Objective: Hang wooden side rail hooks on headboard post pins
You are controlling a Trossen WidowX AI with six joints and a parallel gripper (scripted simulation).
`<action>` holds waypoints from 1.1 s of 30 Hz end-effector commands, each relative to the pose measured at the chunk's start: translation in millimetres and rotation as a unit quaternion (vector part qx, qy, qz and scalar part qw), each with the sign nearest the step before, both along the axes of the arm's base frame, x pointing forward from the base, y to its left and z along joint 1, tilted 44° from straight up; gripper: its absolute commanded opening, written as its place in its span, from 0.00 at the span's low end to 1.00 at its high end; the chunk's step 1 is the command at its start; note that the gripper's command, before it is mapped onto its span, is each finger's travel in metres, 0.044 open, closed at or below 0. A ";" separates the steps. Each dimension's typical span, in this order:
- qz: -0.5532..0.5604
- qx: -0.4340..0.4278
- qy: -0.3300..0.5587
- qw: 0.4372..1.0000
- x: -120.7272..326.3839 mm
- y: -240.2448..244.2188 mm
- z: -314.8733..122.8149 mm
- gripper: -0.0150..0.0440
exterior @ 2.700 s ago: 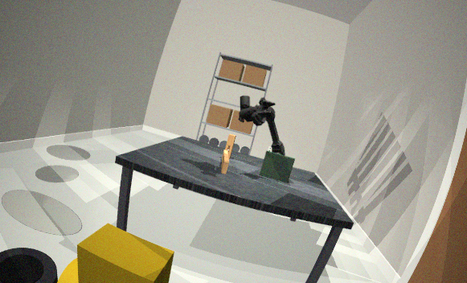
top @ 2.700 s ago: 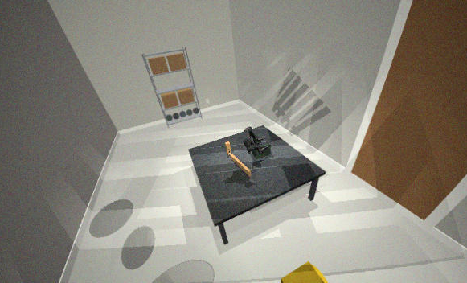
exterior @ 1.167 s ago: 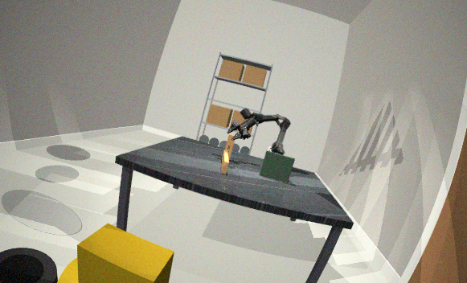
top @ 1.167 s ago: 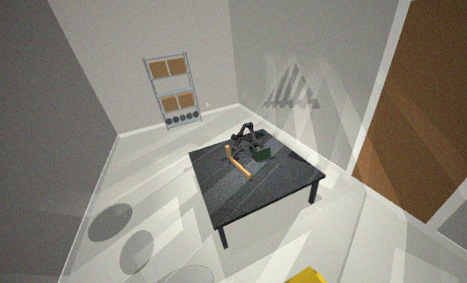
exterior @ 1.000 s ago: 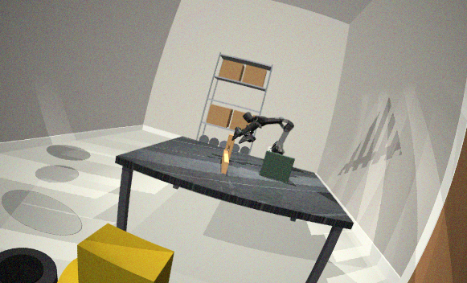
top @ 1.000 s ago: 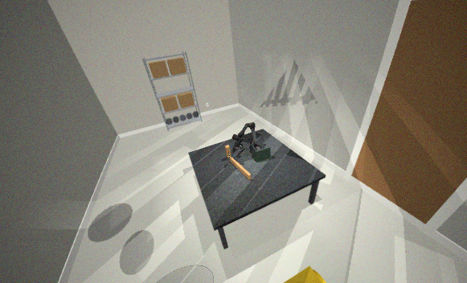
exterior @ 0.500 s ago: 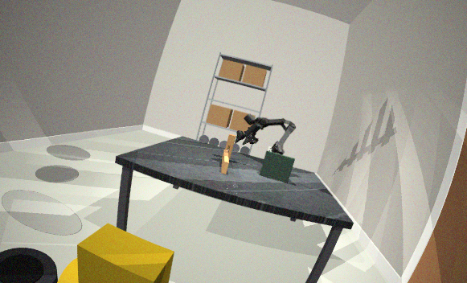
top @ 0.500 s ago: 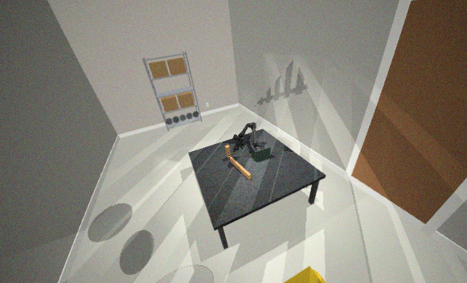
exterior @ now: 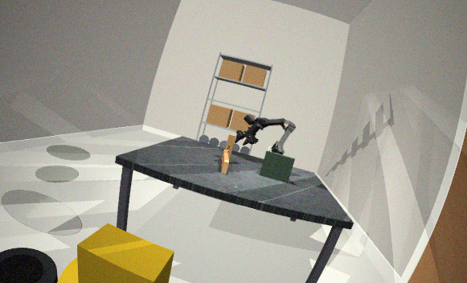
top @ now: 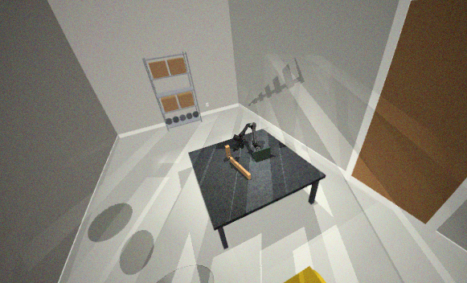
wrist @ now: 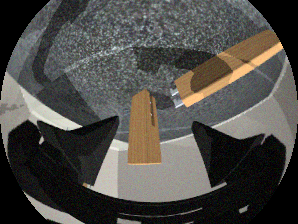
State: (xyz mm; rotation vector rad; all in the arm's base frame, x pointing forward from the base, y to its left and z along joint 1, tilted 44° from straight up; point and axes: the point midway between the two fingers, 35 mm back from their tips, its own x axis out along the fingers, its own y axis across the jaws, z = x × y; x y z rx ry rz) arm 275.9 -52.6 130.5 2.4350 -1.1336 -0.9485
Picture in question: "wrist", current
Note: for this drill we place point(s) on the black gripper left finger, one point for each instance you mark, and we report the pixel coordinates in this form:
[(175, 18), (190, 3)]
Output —
[(85, 148)]

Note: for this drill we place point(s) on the light wooden board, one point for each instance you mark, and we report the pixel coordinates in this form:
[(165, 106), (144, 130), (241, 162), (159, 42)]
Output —
[(225, 67)]

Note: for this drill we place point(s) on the wooden post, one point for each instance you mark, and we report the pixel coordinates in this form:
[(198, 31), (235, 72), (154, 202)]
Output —
[(144, 137)]

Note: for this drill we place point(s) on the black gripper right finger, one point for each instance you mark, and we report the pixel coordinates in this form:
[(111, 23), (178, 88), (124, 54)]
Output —
[(221, 153)]

